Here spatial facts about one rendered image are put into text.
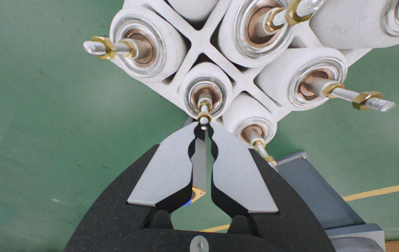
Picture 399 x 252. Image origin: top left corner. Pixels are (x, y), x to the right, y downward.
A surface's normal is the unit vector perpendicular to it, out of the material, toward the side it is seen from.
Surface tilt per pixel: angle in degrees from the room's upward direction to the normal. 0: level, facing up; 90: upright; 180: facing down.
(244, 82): 0
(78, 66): 0
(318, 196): 90
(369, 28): 43
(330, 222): 90
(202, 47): 0
